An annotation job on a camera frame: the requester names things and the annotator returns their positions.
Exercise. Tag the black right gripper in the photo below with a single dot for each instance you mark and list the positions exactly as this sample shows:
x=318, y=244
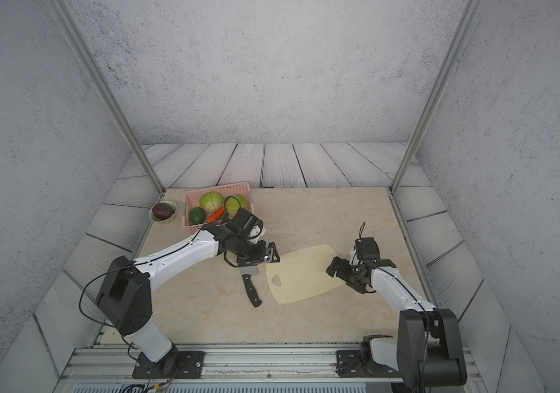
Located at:
x=342, y=272

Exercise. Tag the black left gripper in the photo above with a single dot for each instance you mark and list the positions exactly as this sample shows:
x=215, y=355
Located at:
x=261, y=256

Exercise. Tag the black handled cleaver knife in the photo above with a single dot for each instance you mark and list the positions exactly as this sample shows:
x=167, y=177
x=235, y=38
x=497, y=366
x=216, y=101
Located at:
x=248, y=272

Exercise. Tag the cream plastic cutting board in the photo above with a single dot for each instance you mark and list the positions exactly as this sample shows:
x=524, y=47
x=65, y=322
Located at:
x=301, y=275

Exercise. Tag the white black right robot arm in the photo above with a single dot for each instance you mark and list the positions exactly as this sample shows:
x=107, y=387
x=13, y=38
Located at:
x=427, y=351

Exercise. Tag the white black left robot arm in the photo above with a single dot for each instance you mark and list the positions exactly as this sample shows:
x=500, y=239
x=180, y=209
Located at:
x=125, y=295

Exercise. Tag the orange carrot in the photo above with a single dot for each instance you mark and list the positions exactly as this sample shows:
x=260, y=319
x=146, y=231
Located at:
x=218, y=215

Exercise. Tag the right green cabbage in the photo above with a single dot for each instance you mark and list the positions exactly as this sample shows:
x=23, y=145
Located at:
x=234, y=203

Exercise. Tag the green cabbage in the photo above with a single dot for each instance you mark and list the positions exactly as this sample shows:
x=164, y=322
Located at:
x=211, y=202
x=234, y=203

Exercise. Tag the green avocado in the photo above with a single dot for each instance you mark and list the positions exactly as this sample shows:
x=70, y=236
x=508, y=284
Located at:
x=197, y=216

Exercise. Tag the left green cabbage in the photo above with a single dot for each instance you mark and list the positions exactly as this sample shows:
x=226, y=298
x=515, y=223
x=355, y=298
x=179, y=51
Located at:
x=211, y=202

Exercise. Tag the pink plastic basket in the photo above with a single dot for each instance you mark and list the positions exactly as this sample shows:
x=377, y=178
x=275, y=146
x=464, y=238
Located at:
x=191, y=200

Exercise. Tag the patterned ceramic cup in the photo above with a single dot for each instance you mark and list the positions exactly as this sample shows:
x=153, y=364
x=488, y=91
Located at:
x=173, y=204

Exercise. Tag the purple eggplant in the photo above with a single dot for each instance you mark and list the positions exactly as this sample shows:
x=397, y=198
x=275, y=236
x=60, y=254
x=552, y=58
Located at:
x=162, y=211

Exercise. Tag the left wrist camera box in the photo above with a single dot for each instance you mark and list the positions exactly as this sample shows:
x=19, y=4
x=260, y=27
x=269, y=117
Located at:
x=247, y=225

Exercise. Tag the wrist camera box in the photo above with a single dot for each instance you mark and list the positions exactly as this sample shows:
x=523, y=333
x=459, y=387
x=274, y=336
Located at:
x=247, y=225
x=366, y=248

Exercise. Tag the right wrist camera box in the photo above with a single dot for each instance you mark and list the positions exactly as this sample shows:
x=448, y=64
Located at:
x=366, y=248

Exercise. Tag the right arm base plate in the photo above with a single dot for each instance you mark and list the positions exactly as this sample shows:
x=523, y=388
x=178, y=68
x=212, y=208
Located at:
x=359, y=364

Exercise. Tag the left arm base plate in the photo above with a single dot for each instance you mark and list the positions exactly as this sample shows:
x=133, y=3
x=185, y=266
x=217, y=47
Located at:
x=176, y=364

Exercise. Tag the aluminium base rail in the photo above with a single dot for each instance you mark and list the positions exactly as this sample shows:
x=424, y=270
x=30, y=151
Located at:
x=227, y=368

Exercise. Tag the aluminium right frame post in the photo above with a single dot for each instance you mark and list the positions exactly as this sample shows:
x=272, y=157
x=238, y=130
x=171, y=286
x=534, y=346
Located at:
x=452, y=55

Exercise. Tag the aluminium frame post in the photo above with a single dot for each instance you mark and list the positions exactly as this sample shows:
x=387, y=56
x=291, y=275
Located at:
x=452, y=55
x=77, y=43

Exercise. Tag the aluminium left frame post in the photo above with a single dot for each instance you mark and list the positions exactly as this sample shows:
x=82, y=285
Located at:
x=77, y=43

